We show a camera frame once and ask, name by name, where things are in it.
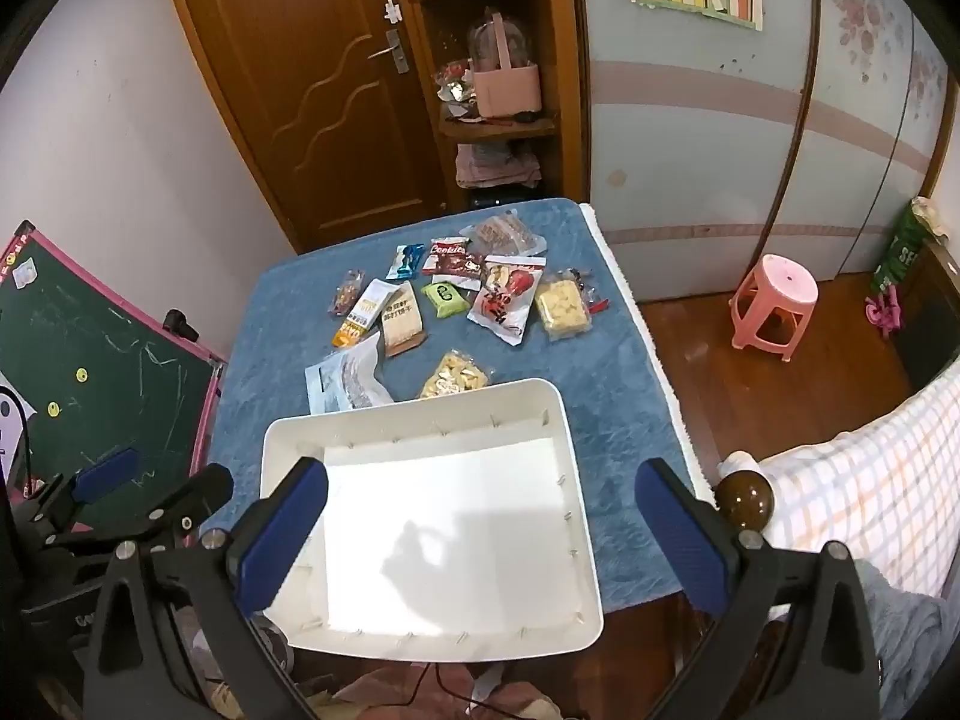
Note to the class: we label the white dotted paper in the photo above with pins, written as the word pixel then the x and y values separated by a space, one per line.
pixel 9 420

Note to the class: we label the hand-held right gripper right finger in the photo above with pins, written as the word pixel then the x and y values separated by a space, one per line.
pixel 682 532

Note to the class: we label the clear bag of brown cakes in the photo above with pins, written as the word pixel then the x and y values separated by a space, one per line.
pixel 506 235

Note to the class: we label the pink basket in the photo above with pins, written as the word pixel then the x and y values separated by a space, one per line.
pixel 506 90

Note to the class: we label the dark wooden cabinet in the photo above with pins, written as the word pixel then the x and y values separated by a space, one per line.
pixel 930 330

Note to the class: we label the white plastic bin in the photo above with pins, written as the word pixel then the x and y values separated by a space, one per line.
pixel 450 495

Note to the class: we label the blue wafer packet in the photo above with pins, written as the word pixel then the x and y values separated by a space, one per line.
pixel 405 262

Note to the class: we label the white door hook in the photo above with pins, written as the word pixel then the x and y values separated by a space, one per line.
pixel 393 11

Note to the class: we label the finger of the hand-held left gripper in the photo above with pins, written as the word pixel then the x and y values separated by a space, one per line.
pixel 196 491
pixel 105 474

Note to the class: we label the green bag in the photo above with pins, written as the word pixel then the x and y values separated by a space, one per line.
pixel 900 247

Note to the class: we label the brown wooden door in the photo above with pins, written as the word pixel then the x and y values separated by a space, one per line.
pixel 300 90

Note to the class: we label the checkered blanket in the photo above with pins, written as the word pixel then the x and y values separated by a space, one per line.
pixel 885 465

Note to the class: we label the orange white snack packet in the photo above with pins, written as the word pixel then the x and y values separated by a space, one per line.
pixel 364 311

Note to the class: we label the white blue snack bag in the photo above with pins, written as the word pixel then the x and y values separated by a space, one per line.
pixel 337 382

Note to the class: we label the pink plastic stool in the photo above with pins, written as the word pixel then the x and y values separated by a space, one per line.
pixel 776 292

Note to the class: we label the green pastry packet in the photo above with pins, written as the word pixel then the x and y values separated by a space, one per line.
pixel 444 298

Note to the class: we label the pale blue floral wardrobe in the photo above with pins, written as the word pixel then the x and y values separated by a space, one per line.
pixel 712 150

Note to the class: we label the pink toy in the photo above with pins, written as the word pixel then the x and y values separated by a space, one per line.
pixel 885 313

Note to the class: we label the brown cookie packet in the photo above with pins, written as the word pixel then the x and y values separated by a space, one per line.
pixel 457 267

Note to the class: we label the blue fleece blanket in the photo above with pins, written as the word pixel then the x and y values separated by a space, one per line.
pixel 637 420

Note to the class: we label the folded pink clothes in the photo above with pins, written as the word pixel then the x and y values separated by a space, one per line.
pixel 495 165

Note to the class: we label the grey blue cloth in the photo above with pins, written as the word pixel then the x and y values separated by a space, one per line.
pixel 915 637

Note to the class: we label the clear bag of pale crackers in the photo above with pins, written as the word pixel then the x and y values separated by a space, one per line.
pixel 454 375

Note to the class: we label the wooden corner shelf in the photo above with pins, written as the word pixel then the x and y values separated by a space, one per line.
pixel 559 90

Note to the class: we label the clear nut bar wrapper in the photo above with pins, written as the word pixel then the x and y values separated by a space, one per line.
pixel 346 294

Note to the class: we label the brown round bedpost knob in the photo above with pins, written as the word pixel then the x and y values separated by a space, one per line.
pixel 742 502

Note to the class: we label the pile of shiny trinkets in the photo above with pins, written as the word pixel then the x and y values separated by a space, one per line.
pixel 454 86

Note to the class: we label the beige biscuit packet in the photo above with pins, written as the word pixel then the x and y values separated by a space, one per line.
pixel 403 324

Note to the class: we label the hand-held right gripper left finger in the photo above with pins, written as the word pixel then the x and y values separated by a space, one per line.
pixel 281 532

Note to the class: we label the clear bag of yellow cookies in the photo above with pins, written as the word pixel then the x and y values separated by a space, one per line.
pixel 562 309

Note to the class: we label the green chalkboard pink frame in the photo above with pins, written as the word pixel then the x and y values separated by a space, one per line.
pixel 90 360

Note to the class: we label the black knob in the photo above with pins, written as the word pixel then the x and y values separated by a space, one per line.
pixel 180 324

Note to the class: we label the red white snack bag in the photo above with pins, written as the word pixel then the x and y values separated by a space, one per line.
pixel 499 307

